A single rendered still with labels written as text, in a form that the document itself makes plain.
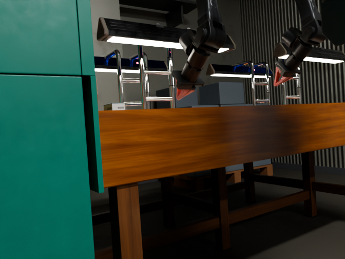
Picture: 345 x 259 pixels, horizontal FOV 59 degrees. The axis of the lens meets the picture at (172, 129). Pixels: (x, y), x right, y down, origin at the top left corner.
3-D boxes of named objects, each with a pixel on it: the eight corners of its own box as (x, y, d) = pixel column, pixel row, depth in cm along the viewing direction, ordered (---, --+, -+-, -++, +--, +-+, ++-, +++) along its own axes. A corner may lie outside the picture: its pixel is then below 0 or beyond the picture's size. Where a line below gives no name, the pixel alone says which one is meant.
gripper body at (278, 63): (273, 64, 123) (284, 49, 118) (289, 66, 128) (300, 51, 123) (283, 75, 119) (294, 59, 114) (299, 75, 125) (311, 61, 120)
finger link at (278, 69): (266, 80, 129) (279, 62, 123) (277, 80, 133) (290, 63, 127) (275, 91, 126) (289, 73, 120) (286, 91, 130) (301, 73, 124)
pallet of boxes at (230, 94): (230, 169, 450) (225, 90, 448) (273, 175, 383) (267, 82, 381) (160, 182, 389) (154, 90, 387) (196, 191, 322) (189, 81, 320)
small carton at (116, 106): (125, 110, 79) (124, 103, 79) (112, 110, 77) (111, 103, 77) (116, 112, 84) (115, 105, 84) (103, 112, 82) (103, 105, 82)
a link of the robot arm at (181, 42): (206, 31, 87) (227, 38, 92) (190, 10, 94) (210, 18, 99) (185, 65, 94) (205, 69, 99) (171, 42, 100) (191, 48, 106)
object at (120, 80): (155, 134, 163) (149, 50, 162) (120, 136, 152) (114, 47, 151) (139, 134, 179) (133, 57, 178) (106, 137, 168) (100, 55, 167)
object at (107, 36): (236, 49, 138) (235, 33, 138) (104, 34, 104) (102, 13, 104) (224, 53, 145) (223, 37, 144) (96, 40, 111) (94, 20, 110)
